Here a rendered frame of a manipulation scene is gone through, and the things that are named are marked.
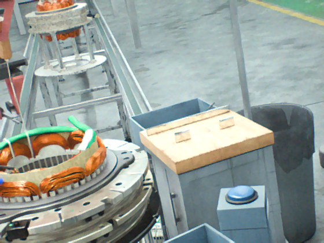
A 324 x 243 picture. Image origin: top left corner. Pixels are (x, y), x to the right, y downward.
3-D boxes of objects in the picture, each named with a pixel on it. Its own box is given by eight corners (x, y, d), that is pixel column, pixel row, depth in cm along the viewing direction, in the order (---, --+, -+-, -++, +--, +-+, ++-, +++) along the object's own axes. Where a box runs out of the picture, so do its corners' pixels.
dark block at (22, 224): (13, 232, 82) (9, 218, 81) (31, 229, 82) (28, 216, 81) (8, 240, 80) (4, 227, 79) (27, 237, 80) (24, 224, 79)
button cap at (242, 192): (227, 203, 88) (226, 197, 87) (229, 190, 91) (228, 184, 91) (254, 201, 87) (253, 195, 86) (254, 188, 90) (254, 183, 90)
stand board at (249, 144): (140, 142, 117) (138, 131, 116) (225, 117, 122) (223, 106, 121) (176, 175, 99) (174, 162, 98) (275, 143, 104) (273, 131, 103)
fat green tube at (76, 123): (69, 126, 101) (66, 116, 101) (92, 121, 102) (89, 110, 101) (74, 154, 88) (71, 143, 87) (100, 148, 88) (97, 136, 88)
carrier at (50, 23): (43, 63, 337) (28, 10, 327) (110, 52, 335) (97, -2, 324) (27, 81, 301) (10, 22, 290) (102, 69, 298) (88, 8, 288)
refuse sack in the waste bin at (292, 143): (224, 181, 284) (213, 114, 271) (300, 164, 287) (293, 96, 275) (249, 217, 247) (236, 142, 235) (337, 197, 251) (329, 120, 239)
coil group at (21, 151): (3, 167, 100) (-4, 144, 98) (33, 159, 100) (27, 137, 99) (2, 176, 96) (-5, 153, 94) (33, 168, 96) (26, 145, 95)
